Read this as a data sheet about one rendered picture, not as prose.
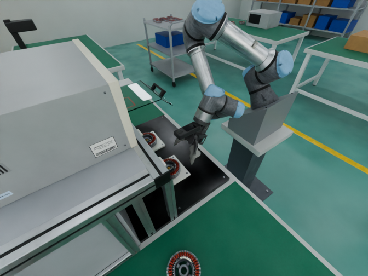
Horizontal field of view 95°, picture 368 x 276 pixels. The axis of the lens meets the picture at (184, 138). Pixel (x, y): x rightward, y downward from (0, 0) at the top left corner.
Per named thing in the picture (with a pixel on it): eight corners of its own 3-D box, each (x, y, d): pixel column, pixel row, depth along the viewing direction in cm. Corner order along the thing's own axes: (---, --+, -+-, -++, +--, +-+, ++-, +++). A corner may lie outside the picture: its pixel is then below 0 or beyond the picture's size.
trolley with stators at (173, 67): (173, 64, 389) (170, 9, 319) (201, 80, 329) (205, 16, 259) (150, 71, 365) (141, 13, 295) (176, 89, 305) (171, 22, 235)
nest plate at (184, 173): (173, 156, 93) (173, 154, 92) (190, 174, 84) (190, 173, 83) (149, 169, 87) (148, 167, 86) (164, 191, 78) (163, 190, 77)
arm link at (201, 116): (206, 114, 69) (193, 105, 74) (201, 124, 71) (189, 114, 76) (216, 115, 74) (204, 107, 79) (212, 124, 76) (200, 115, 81)
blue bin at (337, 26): (334, 28, 480) (340, 17, 463) (352, 30, 454) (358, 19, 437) (327, 30, 463) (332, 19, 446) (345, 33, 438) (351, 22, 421)
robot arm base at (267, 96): (265, 101, 108) (259, 87, 107) (285, 96, 94) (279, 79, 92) (246, 110, 105) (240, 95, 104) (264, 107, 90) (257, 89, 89)
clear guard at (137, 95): (151, 87, 100) (149, 77, 96) (172, 105, 86) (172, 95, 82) (94, 105, 87) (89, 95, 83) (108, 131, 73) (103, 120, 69)
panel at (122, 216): (95, 141, 102) (70, 97, 81) (141, 243, 63) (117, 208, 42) (92, 142, 102) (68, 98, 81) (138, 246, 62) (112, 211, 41)
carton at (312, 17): (306, 23, 528) (310, 12, 509) (318, 26, 506) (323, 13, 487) (299, 26, 512) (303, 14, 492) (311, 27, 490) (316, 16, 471)
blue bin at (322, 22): (321, 26, 501) (327, 13, 481) (331, 27, 484) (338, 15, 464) (313, 28, 486) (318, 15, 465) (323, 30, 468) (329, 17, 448)
